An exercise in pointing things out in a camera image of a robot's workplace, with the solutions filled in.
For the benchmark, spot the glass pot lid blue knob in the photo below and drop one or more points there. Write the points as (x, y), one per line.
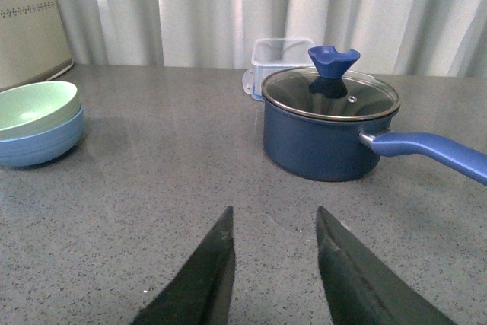
(330, 90)

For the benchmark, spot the blue saucepan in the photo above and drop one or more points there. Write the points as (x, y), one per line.
(341, 151)

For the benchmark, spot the cream toaster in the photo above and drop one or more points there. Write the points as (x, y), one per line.
(34, 45)

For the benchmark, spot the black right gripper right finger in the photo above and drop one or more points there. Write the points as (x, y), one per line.
(361, 289)

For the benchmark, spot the clear plastic container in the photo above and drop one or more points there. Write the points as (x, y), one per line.
(272, 55)

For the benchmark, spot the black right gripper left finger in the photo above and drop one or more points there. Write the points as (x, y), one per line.
(201, 291)

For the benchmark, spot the green bowl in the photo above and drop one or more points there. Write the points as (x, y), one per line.
(35, 108)

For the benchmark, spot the blue bowl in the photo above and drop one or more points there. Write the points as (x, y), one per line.
(44, 146)

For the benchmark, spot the white curtain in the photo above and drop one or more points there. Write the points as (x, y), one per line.
(402, 37)

